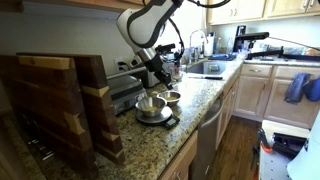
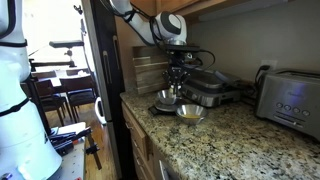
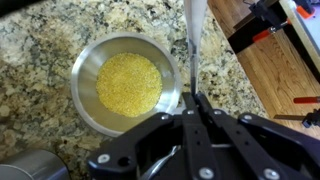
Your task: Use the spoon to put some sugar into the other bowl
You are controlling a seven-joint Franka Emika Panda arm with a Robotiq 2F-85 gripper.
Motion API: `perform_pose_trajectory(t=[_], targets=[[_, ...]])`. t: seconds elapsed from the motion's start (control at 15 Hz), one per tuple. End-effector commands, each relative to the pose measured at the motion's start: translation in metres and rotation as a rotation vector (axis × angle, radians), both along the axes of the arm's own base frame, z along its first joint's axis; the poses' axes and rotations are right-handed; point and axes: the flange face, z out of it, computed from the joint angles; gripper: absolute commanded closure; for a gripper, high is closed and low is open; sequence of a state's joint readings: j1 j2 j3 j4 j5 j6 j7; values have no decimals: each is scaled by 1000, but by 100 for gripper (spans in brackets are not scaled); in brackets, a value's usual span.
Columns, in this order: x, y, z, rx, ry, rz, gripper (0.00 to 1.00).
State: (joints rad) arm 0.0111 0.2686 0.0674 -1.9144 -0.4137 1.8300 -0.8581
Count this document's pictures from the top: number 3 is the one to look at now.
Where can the yellow sugar heap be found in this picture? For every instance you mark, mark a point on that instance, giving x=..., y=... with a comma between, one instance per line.
x=130, y=85

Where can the small stainless steel bowl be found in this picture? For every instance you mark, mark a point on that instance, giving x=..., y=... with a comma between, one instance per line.
x=86, y=100

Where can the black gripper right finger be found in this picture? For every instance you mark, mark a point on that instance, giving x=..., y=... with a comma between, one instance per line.
x=253, y=146

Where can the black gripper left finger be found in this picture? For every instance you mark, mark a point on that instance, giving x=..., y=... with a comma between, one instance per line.
x=196, y=150

